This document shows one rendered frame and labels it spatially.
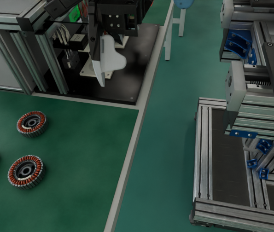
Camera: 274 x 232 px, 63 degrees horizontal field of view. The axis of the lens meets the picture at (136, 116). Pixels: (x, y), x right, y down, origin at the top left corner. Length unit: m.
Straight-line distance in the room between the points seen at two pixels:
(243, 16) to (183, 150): 0.98
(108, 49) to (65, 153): 0.53
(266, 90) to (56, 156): 0.70
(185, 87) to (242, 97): 1.45
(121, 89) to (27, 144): 0.43
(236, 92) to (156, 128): 1.17
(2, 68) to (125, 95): 0.53
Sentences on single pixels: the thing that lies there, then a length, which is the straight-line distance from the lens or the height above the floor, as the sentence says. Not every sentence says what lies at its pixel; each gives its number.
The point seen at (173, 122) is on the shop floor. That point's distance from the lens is 1.85.
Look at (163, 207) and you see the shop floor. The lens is 1.52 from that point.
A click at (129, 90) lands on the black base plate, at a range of 0.98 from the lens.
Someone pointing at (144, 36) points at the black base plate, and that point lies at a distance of 1.32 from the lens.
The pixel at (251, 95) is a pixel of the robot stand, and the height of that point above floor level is 0.98.
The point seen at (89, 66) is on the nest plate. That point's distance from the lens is 1.13.
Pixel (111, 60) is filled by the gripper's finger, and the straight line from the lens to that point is 0.41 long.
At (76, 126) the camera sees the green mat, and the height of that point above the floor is 0.75.
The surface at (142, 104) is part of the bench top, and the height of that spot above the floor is 0.75.
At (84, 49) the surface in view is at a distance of 1.06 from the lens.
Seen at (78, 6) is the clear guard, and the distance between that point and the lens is 0.98.
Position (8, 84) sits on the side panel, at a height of 0.79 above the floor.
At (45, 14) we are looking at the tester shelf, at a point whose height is 1.08.
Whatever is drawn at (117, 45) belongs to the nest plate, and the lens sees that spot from 1.24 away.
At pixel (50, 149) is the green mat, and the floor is 0.75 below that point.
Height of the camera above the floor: 1.44
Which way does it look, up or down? 50 degrees down
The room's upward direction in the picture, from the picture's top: 5 degrees counter-clockwise
